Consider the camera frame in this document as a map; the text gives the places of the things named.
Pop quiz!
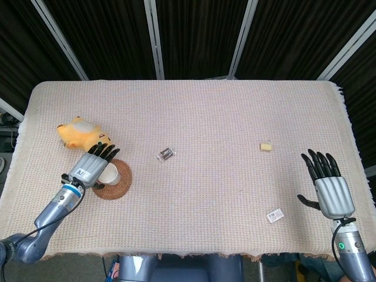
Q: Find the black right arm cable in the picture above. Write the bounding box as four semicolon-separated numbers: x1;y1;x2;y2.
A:
331;219;356;282

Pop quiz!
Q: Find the blue printed packet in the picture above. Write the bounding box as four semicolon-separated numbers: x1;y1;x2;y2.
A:
107;256;121;282

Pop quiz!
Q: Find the grey-blue robot torso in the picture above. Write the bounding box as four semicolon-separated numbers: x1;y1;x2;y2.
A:
117;254;244;282

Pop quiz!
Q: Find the yellow plush animal toy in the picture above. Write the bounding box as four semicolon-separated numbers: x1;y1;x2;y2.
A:
56;116;113;153

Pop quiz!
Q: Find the white paper cup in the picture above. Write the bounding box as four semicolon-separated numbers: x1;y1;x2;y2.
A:
98;163;120;186

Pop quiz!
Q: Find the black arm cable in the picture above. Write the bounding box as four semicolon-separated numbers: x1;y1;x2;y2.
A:
14;183;86;246
331;219;356;282

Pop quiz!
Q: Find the small white barcode packet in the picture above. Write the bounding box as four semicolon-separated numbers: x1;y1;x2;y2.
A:
266;207;286;225

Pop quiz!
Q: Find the beige woven tablecloth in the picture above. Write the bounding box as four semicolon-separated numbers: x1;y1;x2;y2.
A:
0;79;368;263

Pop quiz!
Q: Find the black curtain backdrop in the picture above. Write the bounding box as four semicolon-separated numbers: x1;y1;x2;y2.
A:
0;0;376;165

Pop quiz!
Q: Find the aluminium frame post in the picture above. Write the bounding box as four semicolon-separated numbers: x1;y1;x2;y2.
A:
143;0;165;80
227;0;259;80
316;13;376;80
31;0;89;81
0;97;25;122

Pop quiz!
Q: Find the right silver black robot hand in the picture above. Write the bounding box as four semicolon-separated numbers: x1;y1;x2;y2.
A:
297;149;355;220

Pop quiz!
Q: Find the brown woven round coaster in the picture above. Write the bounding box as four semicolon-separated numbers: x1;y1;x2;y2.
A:
90;159;133;200

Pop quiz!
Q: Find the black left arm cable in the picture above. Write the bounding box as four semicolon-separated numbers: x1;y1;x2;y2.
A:
14;183;86;246

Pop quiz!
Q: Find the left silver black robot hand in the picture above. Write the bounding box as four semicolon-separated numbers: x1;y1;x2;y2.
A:
61;143;120;189

